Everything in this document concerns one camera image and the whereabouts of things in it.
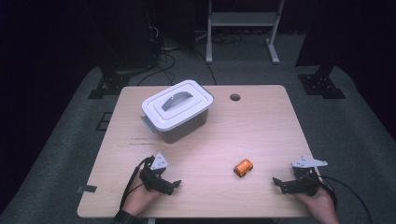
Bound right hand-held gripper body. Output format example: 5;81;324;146
284;156;329;197

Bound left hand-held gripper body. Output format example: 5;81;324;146
138;151;172;194

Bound small orange cylinder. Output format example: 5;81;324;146
233;158;254;178

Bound grey translucent storage box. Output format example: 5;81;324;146
140;108;209;145

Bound white lid with grey handle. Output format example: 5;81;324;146
141;79;215;132

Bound person's left hand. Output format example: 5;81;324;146
122;179;163;217

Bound person's right hand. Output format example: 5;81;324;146
293;188;340;224

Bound grey tape strip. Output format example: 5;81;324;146
77;184;98;194

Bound black stand base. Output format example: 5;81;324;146
88;63;134;100
295;60;347;100

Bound white metal stand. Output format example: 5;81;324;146
205;0;286;65

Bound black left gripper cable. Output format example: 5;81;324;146
120;156;154;211

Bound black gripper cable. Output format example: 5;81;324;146
317;175;375;224
120;156;154;211

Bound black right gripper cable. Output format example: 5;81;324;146
317;175;375;224

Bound black floor cables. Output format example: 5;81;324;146
136;26;219;87

